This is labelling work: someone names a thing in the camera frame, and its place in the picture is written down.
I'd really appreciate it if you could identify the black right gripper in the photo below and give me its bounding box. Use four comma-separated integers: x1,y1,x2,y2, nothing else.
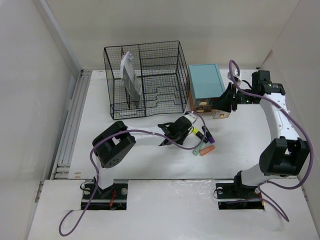
212,82,258,113

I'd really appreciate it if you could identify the clear drawer with gold knob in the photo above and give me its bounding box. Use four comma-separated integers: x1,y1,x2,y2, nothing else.
211,103,232,119

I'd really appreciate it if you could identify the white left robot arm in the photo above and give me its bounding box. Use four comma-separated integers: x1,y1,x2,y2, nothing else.
92,113,198,199

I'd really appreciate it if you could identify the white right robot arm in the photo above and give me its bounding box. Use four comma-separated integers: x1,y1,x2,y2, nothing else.
213,70,310,197

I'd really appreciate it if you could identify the blue orange drawer box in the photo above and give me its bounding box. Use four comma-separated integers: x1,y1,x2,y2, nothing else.
188,63,226,113

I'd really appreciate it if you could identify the yellow highlighter marker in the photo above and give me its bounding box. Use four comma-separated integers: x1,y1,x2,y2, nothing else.
192,127,208,144

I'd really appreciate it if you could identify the green correction tape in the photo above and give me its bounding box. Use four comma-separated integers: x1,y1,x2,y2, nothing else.
192,141,204,156

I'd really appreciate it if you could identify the purple highlighter marker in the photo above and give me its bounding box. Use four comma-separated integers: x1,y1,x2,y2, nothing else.
201,126,215,144

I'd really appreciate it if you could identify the orange correction tape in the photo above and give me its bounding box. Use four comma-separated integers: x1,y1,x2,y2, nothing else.
199,145,216,156

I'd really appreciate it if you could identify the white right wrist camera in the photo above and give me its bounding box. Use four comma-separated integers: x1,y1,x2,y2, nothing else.
227,69,242,83

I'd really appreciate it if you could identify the black wire mesh desk organizer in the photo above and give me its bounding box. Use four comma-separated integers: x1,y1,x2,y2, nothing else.
103,40,190,120

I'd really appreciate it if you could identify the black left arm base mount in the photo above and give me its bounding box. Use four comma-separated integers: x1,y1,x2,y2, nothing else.
79,180,129,211

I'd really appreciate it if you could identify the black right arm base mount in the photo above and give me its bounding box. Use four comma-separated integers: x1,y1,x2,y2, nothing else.
215,182,265,210

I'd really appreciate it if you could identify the aluminium rail frame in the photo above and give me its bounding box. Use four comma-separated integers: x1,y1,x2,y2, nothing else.
48,69,92,180

